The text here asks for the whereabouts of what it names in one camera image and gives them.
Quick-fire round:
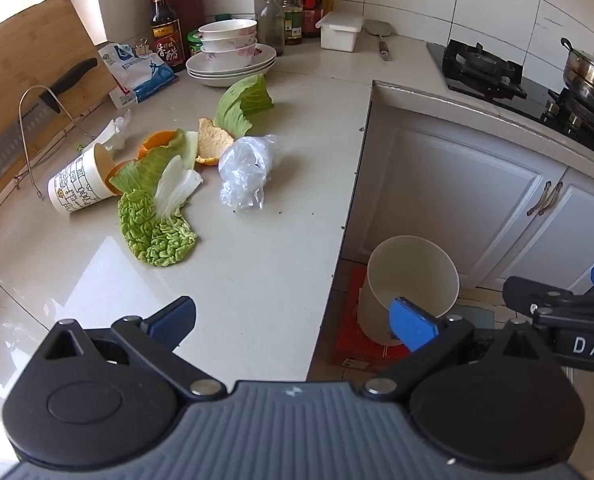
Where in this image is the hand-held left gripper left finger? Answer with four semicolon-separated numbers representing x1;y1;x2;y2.
43;296;228;402

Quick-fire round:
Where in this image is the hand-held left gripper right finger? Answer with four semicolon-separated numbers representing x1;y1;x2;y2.
359;296;550;403

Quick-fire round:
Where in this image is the white trash bin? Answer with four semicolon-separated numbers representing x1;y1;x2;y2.
358;235;460;349

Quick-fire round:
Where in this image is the napa cabbage leaf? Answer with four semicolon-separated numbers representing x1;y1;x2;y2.
118;155;205;269

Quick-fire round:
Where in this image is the small pale cabbage leaf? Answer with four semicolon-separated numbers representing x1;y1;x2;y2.
109;129;200;197

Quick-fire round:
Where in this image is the clear plastic bag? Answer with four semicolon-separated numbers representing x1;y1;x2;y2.
218;134;282;212

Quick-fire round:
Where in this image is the pale pithy orange peel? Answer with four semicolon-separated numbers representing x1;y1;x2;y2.
196;117;238;167

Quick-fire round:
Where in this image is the green cabbage leaf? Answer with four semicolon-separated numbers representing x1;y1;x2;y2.
213;74;276;140

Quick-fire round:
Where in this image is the white cabinet door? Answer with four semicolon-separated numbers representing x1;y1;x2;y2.
346;105;568;287
497;167;594;297

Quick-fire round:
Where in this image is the red floor mat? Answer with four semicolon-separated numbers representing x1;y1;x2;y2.
334;265;414;369

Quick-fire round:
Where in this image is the black burner grate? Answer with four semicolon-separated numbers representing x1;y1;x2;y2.
544;87;594;142
442;40;528;102

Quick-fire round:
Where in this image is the printed paper cup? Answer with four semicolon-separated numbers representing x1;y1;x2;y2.
47;142;118;215

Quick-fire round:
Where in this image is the black gas stove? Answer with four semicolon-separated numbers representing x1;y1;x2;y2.
426;39;594;167

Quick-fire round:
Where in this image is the crumpled white tissue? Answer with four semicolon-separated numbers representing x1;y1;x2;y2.
74;109;134;154

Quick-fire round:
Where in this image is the steel pot with lid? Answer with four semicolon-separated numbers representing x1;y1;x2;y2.
559;37;594;107

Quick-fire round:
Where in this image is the white floral plate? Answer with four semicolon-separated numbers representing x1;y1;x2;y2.
192;74;272;88
187;66;276;83
186;44;278;77

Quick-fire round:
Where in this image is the white and blue salt bag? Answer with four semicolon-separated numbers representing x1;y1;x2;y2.
98;41;180;110

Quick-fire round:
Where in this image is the dark vinegar bottle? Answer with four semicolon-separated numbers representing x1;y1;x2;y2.
149;0;186;72

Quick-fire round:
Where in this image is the metal spatula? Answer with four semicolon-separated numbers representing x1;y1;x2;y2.
364;19;395;62

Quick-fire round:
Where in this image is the white plastic lidded box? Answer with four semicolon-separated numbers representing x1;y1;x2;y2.
316;11;366;53

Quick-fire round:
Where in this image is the clear bottle with red cap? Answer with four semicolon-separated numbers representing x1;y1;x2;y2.
257;0;286;57

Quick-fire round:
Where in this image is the dark red knife block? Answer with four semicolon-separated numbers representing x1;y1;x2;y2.
164;0;208;47

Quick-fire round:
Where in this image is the wooden cutting board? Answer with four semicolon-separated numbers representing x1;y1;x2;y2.
0;0;118;222

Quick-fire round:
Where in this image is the curved cabinet handle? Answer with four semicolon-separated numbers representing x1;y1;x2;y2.
527;184;552;217
543;180;564;212

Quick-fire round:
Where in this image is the black-handled kitchen knife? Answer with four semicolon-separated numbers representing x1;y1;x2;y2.
0;57;99;197

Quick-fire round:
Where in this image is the metal wire rack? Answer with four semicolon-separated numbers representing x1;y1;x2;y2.
14;85;102;202

